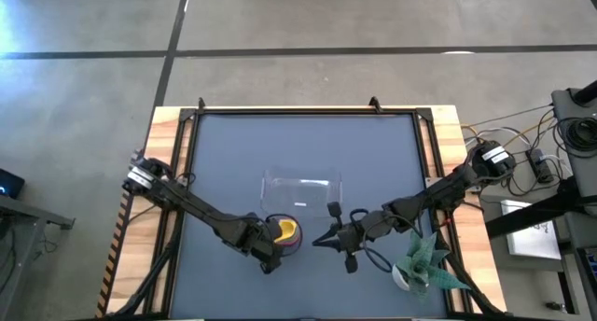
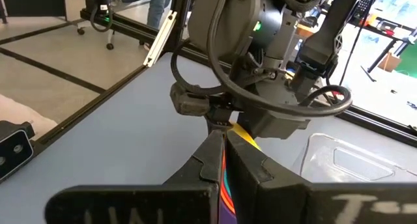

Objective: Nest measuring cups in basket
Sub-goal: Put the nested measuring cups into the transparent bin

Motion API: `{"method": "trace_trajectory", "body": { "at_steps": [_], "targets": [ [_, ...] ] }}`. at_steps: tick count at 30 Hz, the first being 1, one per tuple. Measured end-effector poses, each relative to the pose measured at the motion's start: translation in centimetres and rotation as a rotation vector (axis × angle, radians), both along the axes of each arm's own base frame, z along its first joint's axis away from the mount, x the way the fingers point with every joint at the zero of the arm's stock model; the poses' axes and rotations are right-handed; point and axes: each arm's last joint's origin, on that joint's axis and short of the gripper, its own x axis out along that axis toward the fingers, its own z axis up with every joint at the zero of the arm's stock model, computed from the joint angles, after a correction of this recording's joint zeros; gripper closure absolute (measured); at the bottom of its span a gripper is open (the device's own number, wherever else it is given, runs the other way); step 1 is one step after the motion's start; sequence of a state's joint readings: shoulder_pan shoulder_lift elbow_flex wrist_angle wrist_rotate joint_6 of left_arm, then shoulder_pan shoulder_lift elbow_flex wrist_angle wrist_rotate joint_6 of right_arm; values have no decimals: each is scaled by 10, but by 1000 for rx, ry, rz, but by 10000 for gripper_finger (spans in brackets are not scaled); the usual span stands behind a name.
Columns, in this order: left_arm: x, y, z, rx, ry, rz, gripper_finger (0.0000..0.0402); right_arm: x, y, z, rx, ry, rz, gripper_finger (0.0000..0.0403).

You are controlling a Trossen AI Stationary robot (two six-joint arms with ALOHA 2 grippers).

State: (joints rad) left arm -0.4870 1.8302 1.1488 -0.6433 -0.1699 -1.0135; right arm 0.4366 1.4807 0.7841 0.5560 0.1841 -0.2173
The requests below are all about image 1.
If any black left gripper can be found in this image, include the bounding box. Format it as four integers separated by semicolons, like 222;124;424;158
231;212;285;275

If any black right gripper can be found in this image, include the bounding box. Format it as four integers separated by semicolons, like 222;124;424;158
311;202;372;274

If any yellow measuring cup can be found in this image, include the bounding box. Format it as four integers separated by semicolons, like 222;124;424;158
273;218;299;245

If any clear plastic basket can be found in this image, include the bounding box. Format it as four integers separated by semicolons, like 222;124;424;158
259;165;344;218

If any green artificial plant white pot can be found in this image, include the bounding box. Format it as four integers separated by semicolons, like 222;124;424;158
390;230;472;298

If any yellow black hazard tape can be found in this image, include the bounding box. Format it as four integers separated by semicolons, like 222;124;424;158
96;189;135;318

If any white sheet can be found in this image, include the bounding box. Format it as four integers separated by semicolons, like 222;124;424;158
500;199;562;260

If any black power strip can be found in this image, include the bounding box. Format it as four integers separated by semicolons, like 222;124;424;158
525;147;555;185

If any gray metal desk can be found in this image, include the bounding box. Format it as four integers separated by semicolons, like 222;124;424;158
0;193;76;315

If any gray side table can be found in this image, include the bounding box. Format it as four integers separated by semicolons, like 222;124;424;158
551;80;597;205

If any black device with light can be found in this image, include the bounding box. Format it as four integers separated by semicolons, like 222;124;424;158
0;167;26;200

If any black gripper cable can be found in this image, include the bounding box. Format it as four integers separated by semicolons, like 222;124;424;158
348;207;414;273

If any black diagonal frame strut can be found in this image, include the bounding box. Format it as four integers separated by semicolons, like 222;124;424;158
436;245;512;318
111;217;186;318

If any black cable coil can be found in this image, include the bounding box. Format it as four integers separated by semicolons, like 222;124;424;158
553;117;597;153

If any black vertical post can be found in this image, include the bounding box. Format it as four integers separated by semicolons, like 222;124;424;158
572;79;597;105

